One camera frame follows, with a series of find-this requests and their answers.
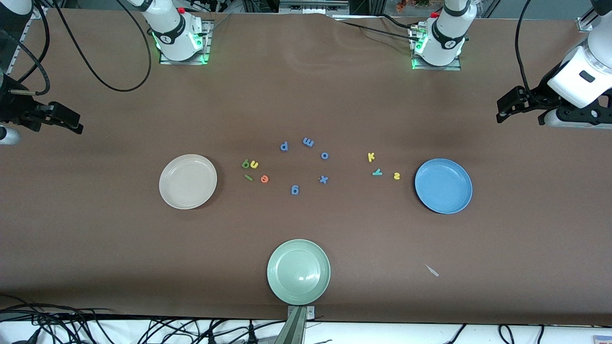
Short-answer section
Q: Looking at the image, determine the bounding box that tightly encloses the blue round plate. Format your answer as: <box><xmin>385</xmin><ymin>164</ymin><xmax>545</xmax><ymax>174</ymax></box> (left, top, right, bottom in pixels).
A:
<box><xmin>414</xmin><ymin>158</ymin><xmax>473</xmax><ymax>215</ymax></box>

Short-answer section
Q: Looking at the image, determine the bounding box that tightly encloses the beige round plate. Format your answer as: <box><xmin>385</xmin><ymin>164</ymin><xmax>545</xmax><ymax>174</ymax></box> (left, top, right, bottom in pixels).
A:
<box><xmin>159</xmin><ymin>154</ymin><xmax>218</xmax><ymax>210</ymax></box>

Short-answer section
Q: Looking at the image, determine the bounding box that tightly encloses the grey metal box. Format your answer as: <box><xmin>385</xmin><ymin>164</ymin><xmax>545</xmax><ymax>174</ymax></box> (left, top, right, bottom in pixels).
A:
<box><xmin>279</xmin><ymin>0</ymin><xmax>350</xmax><ymax>14</ymax></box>

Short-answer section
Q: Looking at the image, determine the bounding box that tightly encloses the green round plate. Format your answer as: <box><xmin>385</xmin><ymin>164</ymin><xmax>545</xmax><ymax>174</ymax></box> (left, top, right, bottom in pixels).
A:
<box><xmin>267</xmin><ymin>239</ymin><xmax>331</xmax><ymax>306</ymax></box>

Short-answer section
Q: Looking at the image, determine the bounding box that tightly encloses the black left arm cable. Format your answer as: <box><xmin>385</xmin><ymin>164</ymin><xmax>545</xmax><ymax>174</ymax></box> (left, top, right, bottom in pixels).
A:
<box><xmin>514</xmin><ymin>0</ymin><xmax>538</xmax><ymax>103</ymax></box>

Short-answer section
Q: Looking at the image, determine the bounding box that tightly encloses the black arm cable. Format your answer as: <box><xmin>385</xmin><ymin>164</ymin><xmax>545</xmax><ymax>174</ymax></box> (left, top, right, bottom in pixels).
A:
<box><xmin>514</xmin><ymin>0</ymin><xmax>538</xmax><ymax>103</ymax></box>
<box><xmin>7</xmin><ymin>0</ymin><xmax>153</xmax><ymax>96</ymax></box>

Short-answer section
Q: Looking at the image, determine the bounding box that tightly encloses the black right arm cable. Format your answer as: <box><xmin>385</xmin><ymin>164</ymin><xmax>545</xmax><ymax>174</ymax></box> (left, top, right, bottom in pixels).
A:
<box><xmin>7</xmin><ymin>0</ymin><xmax>153</xmax><ymax>96</ymax></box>

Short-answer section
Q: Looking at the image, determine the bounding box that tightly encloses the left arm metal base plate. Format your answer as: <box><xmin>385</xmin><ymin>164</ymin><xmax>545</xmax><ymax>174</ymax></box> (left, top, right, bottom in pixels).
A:
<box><xmin>411</xmin><ymin>24</ymin><xmax>462</xmax><ymax>71</ymax></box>

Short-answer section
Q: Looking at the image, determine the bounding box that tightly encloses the black cable on table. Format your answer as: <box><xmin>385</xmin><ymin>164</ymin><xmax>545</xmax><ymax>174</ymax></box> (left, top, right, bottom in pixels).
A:
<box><xmin>335</xmin><ymin>13</ymin><xmax>421</xmax><ymax>41</ymax></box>

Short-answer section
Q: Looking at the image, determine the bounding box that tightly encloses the black cable tangle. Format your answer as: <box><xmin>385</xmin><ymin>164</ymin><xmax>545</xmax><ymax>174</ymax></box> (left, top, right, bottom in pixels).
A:
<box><xmin>0</xmin><ymin>294</ymin><xmax>287</xmax><ymax>344</ymax></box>

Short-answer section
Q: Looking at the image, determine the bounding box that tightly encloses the grey metal camera bracket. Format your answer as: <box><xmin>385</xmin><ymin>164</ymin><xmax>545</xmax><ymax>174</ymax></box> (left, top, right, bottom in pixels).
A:
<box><xmin>275</xmin><ymin>306</ymin><xmax>316</xmax><ymax>344</ymax></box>

